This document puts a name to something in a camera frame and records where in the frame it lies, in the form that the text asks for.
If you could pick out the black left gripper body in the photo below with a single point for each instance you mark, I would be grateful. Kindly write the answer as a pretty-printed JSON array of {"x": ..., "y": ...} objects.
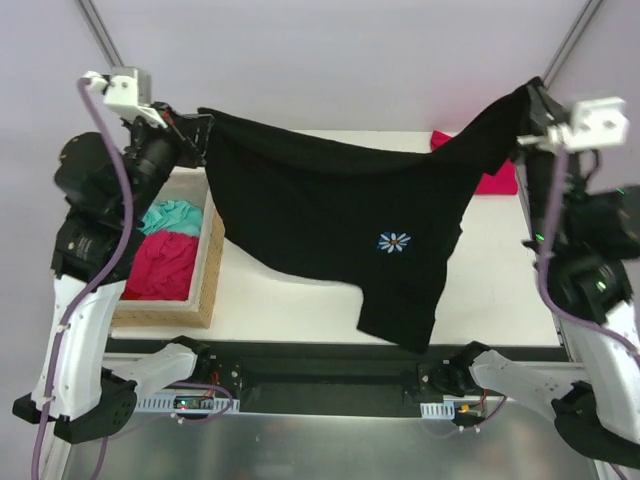
[{"x": 191, "y": 138}]

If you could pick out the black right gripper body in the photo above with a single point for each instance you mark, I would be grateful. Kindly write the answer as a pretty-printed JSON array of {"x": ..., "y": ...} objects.
[{"x": 545, "y": 107}]

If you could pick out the wicker laundry basket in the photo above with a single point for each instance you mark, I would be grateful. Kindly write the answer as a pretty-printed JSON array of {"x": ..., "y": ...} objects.
[{"x": 196, "y": 311}]

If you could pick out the black flower print t-shirt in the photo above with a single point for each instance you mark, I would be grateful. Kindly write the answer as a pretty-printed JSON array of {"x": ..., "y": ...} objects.
[{"x": 384, "y": 221}]

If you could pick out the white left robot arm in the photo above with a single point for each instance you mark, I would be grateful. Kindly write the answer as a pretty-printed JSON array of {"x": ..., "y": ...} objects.
[{"x": 108, "y": 191}]

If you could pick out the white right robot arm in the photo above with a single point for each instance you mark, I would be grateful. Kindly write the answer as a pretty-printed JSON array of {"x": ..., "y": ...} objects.
[{"x": 581, "y": 242}]

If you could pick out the folded red t-shirt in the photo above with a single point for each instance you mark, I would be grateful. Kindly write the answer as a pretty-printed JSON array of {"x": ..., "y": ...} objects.
[{"x": 502, "y": 183}]

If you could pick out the teal t-shirt in basket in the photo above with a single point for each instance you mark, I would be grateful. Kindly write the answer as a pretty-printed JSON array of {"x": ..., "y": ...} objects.
[{"x": 177, "y": 216}]

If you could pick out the red t-shirt in basket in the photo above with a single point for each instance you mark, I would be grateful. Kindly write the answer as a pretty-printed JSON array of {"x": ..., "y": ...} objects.
[{"x": 163, "y": 267}]

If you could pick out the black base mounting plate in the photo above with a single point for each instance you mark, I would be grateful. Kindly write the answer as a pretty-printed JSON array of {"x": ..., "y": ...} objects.
[{"x": 342, "y": 380}]

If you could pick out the right aluminium frame post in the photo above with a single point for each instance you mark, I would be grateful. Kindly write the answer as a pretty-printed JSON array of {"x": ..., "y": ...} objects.
[{"x": 571, "y": 40}]

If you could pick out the aluminium frame post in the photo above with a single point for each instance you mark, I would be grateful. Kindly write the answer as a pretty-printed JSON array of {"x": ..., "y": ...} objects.
[
  {"x": 100, "y": 33},
  {"x": 571, "y": 40}
]

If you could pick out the left aluminium frame post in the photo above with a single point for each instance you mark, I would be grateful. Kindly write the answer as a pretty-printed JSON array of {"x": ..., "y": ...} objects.
[{"x": 100, "y": 33}]

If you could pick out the left white cable duct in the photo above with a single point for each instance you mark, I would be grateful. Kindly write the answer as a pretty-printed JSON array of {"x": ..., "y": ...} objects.
[{"x": 186, "y": 404}]

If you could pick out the white cable duct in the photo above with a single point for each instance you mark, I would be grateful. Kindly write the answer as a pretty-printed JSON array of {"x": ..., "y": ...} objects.
[
  {"x": 186, "y": 404},
  {"x": 448, "y": 410}
]

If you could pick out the right white cable duct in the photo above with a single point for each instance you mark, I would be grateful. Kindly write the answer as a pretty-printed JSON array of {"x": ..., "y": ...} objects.
[{"x": 448, "y": 410}]

